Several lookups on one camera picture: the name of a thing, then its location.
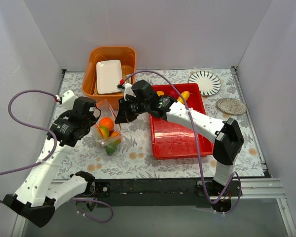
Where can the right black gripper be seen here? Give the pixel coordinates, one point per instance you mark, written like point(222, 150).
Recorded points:
point(126, 108)

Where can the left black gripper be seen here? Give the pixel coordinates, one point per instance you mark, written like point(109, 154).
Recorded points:
point(93, 116)

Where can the clear zip top bag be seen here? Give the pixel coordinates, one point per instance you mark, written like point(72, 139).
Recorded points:
point(104, 109)

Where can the green yellow papaya toy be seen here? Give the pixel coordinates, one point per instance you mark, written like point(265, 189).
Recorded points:
point(104, 131)

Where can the orange green mango toy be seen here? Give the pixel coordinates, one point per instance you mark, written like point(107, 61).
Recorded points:
point(112, 145)

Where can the yellow elongated mango toy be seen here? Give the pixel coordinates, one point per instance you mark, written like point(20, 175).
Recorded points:
point(183, 97)

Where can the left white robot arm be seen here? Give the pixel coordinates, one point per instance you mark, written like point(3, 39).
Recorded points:
point(49, 162)

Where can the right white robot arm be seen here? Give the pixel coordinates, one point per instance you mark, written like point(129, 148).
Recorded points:
point(226, 136)

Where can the yellow tray in bin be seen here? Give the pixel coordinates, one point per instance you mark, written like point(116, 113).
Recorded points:
point(124, 76)

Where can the white rectangular plate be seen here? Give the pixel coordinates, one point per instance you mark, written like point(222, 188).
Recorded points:
point(108, 76)

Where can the red plastic tray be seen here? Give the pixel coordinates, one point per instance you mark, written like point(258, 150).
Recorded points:
point(171, 140)

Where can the dark red round fruit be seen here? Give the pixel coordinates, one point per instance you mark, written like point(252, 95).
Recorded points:
point(174, 94)

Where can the orange plastic bin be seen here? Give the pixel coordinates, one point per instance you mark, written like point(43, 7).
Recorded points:
point(125, 54)

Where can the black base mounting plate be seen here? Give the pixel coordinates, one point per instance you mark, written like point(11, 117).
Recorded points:
point(156, 192)

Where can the white striped round plate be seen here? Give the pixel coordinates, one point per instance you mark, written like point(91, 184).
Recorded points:
point(209, 83)

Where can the speckled round coaster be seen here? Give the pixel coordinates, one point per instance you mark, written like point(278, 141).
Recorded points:
point(231, 106)

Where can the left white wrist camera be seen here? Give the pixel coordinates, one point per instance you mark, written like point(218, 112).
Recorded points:
point(68, 98)

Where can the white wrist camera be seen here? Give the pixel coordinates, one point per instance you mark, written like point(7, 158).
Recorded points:
point(68, 98)
point(126, 88)

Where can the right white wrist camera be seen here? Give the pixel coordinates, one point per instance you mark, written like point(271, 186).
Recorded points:
point(126, 88)

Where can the aluminium frame rail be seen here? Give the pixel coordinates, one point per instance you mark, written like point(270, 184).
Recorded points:
point(261, 188)

